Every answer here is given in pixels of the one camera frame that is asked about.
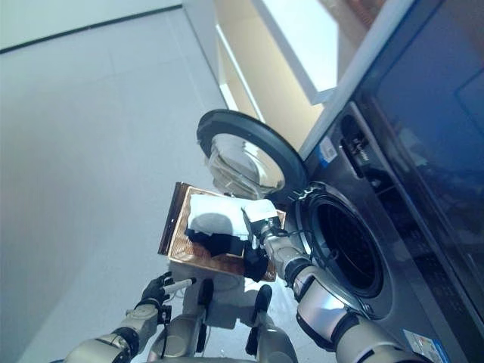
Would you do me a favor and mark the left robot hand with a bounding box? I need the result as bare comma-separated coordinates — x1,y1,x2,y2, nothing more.
136,271,197,310

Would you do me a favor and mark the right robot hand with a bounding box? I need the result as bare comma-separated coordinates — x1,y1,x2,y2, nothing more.
240,199,285,240

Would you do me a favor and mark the white garment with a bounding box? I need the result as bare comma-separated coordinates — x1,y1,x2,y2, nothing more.
187,194,274,242

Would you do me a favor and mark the black garment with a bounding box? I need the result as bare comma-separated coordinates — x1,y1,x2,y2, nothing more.
184,225,270,284

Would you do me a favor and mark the grey front-load washing machine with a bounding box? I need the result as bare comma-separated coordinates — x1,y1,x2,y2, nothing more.
290,101,484,363

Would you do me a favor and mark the silver left robot leg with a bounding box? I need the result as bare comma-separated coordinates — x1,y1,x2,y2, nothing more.
147,278,216,363

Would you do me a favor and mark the silver robot leg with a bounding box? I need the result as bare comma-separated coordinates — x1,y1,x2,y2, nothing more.
244,284,300,363
147,278,216,363

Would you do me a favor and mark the round glass washer door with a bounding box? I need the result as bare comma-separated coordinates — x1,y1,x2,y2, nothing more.
195,108,307,202

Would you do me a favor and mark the rectangular wicker laundry basket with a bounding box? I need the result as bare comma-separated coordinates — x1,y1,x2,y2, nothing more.
165,184,287,284

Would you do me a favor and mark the blue white energy label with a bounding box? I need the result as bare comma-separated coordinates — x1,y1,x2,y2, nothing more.
316,137,338,166

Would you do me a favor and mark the silver right robot leg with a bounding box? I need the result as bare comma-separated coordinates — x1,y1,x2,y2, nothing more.
244,284,300,363

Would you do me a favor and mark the white counter with shelves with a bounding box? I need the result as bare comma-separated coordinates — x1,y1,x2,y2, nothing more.
213,0,341,126

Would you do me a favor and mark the white cabinet side panel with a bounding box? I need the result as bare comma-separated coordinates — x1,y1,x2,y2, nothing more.
300,0,448,160

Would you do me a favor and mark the dark glossy stacked appliance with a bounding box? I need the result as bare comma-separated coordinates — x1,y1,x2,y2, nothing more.
353,0,484,330

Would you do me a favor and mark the blue white info sticker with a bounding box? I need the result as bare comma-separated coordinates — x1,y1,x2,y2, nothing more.
402,327,444,363

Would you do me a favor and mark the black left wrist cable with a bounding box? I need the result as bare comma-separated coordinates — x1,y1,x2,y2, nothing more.
159,305,172,361

